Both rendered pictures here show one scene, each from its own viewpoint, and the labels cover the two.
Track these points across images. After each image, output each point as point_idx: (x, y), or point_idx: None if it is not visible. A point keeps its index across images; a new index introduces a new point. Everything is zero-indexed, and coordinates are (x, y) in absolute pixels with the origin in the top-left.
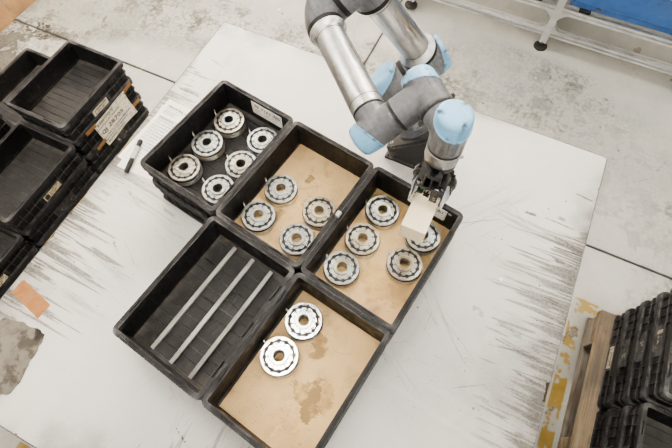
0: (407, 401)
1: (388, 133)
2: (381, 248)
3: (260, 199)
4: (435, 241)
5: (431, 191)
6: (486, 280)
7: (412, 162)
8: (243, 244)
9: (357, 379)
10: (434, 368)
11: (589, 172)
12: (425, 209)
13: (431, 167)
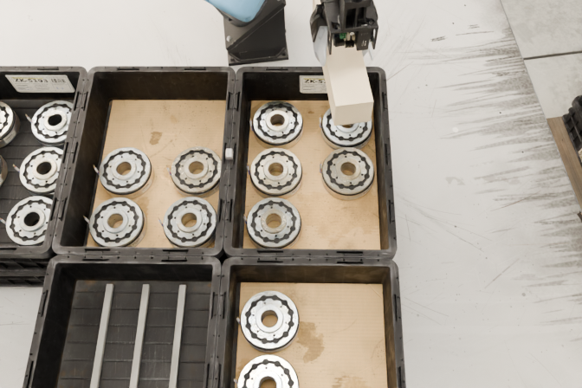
0: (448, 337)
1: None
2: (305, 170)
3: (103, 201)
4: (365, 122)
5: (359, 30)
6: (441, 140)
7: (268, 52)
8: (121, 271)
9: (394, 345)
10: (452, 277)
11: None
12: (352, 71)
13: None
